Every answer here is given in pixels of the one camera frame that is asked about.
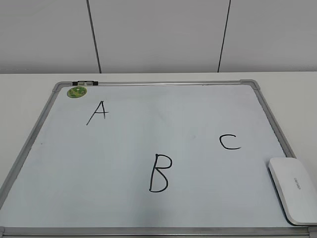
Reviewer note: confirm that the green round magnet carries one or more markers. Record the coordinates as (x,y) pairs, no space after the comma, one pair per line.
(76,92)

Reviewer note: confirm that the white magnetic whiteboard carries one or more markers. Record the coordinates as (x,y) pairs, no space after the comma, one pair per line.
(150,159)

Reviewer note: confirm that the white whiteboard eraser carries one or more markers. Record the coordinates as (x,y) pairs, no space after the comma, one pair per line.
(296,191)

